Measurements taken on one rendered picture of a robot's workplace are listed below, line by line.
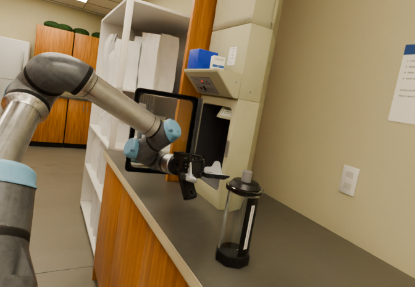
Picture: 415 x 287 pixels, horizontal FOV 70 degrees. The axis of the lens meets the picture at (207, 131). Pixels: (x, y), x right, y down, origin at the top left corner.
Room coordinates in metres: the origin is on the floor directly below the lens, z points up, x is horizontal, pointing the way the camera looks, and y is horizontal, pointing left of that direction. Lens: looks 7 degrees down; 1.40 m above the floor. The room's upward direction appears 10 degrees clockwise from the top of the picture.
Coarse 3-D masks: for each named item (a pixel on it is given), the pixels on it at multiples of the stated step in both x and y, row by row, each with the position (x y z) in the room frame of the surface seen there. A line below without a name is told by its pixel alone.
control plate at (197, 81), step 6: (192, 78) 1.38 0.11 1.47; (198, 78) 1.32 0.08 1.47; (204, 78) 1.27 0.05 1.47; (198, 84) 1.37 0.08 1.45; (204, 84) 1.31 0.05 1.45; (210, 84) 1.26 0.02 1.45; (198, 90) 1.42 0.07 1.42; (204, 90) 1.35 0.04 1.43; (210, 90) 1.30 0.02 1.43; (216, 90) 1.25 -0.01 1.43
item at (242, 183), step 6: (246, 174) 0.81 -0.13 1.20; (234, 180) 0.81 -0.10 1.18; (240, 180) 0.82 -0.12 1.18; (246, 180) 0.81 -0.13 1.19; (252, 180) 0.84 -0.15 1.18; (234, 186) 0.79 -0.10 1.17; (240, 186) 0.78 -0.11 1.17; (246, 186) 0.78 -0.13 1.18; (252, 186) 0.79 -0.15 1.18; (258, 186) 0.80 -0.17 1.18
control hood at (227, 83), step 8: (192, 72) 1.34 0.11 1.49; (200, 72) 1.27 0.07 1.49; (208, 72) 1.20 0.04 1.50; (216, 72) 1.15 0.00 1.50; (224, 72) 1.15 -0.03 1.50; (232, 72) 1.17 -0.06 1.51; (216, 80) 1.19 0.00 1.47; (224, 80) 1.15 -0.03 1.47; (232, 80) 1.17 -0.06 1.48; (240, 80) 1.19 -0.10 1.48; (216, 88) 1.24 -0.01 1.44; (224, 88) 1.18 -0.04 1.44; (232, 88) 1.17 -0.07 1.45; (224, 96) 1.24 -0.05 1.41; (232, 96) 1.18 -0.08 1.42
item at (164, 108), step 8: (144, 96) 1.36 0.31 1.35; (152, 96) 1.37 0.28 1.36; (160, 96) 1.38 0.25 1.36; (144, 104) 1.36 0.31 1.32; (152, 104) 1.37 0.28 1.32; (160, 104) 1.38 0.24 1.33; (168, 104) 1.40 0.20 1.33; (176, 104) 1.41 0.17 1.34; (184, 104) 1.42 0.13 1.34; (192, 104) 1.44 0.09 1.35; (152, 112) 1.37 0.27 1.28; (160, 112) 1.39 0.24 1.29; (168, 112) 1.40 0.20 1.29; (176, 112) 1.41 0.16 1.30; (184, 112) 1.43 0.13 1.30; (176, 120) 1.41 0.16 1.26; (184, 120) 1.43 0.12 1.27; (184, 128) 1.43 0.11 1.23; (136, 136) 1.35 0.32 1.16; (184, 136) 1.43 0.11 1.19; (176, 144) 1.42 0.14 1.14; (184, 144) 1.43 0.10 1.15; (168, 152) 1.41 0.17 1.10
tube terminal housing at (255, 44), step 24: (216, 48) 1.40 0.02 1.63; (240, 48) 1.23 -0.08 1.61; (264, 48) 1.23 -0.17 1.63; (240, 72) 1.20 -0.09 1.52; (264, 72) 1.24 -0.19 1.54; (216, 96) 1.34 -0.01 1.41; (240, 96) 1.19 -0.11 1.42; (264, 96) 1.40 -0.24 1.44; (240, 120) 1.20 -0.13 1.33; (240, 144) 1.21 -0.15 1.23; (240, 168) 1.22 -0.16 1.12; (216, 192) 1.22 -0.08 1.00
